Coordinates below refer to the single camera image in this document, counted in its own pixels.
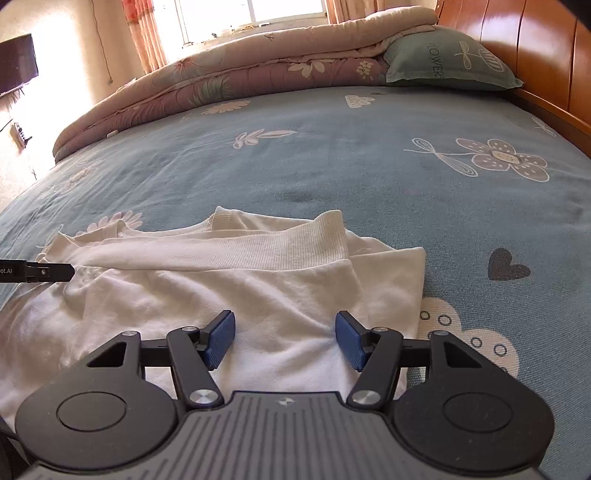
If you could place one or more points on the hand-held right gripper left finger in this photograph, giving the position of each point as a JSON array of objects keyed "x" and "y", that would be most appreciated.
[{"x": 221, "y": 337}]

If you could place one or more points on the white printed sweatshirt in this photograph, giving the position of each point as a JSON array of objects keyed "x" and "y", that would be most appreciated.
[{"x": 231, "y": 295}]

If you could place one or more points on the pink patterned curtain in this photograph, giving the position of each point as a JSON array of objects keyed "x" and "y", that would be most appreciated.
[
  {"x": 141, "y": 34},
  {"x": 341, "y": 10}
]

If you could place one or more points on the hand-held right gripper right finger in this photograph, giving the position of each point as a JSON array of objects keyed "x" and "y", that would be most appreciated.
[{"x": 348, "y": 339}]

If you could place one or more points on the window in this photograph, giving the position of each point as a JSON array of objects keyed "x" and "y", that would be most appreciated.
[{"x": 240, "y": 18}]

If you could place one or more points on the wall television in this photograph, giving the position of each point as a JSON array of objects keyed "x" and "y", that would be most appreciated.
[{"x": 17, "y": 64}]

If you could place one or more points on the wooden headboard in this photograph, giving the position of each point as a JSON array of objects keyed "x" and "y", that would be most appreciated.
[{"x": 535, "y": 55}]

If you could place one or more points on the wall power strip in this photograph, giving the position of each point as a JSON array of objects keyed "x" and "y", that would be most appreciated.
[{"x": 21, "y": 134}]

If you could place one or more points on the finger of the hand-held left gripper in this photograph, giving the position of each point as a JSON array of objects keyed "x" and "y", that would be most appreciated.
[{"x": 53, "y": 271}]

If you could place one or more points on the folded pink floral quilt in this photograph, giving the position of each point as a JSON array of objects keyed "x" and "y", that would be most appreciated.
[{"x": 240, "y": 74}]

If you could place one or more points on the blue floral bed sheet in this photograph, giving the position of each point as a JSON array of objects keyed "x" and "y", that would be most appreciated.
[{"x": 346, "y": 161}]

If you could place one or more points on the green floral pillow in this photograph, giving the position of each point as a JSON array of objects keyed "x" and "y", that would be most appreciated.
[{"x": 443, "y": 57}]

